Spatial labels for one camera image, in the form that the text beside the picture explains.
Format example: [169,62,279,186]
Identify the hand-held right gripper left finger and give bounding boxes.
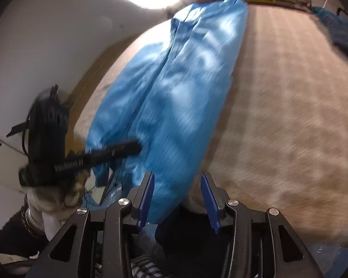
[26,171,155,278]

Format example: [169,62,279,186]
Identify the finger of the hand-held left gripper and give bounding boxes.
[85,140,142,167]

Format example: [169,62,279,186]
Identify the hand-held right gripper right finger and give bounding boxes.
[201,173,325,278]

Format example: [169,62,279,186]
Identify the blue pinstriped work coat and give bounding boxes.
[85,0,249,225]

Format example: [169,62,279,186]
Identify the person's left forearm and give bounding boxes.
[0,205,51,278]

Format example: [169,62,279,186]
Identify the person's left hand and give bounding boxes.
[22,169,89,239]

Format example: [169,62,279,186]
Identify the striped pants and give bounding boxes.
[130,254,166,278]

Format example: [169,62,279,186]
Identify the beige plaid blanket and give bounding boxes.
[74,4,348,250]

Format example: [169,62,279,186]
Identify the blue plastic sheet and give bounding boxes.
[313,242,348,278]

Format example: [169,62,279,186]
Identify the dark teal cloth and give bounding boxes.
[311,6,348,64]

